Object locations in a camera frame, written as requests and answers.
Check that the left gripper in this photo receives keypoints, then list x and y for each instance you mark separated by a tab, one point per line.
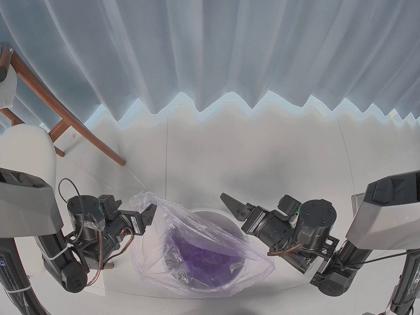
123	228

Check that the white trash bin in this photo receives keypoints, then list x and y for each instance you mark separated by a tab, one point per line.
216	212

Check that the wooden chair white cushions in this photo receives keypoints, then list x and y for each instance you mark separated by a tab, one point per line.
26	149

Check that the purple plastic bag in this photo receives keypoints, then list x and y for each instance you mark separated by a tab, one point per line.
197	238

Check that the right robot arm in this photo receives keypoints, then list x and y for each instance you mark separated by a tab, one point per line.
377	215

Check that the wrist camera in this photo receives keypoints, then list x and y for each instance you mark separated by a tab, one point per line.
288	207
110	205

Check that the white curtain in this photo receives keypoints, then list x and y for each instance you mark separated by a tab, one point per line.
210	44

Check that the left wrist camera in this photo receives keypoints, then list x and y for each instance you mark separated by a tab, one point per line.
110	205

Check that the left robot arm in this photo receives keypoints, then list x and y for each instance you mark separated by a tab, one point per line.
29	208

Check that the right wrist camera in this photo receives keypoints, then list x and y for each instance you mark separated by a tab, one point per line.
288	207

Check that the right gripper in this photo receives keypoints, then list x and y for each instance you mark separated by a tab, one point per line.
269	228

